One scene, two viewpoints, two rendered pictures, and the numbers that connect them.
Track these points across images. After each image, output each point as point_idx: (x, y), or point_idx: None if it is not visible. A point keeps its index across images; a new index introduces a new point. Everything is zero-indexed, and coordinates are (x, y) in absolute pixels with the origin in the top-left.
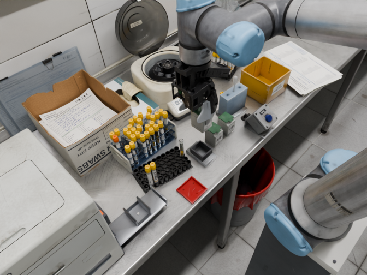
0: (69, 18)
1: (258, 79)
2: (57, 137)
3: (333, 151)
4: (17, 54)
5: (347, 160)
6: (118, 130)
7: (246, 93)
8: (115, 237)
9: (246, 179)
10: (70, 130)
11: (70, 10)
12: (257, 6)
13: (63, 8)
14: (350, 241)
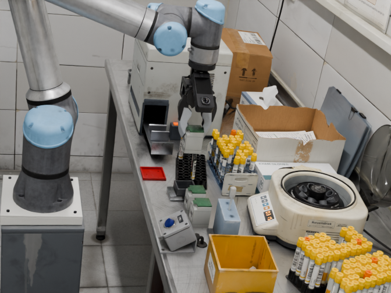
0: (385, 99)
1: (231, 235)
2: (276, 132)
3: (68, 120)
4: (352, 85)
5: (52, 37)
6: (240, 135)
7: (223, 227)
8: (142, 103)
9: None
10: (278, 138)
11: (390, 93)
12: (170, 11)
13: (388, 86)
14: (6, 192)
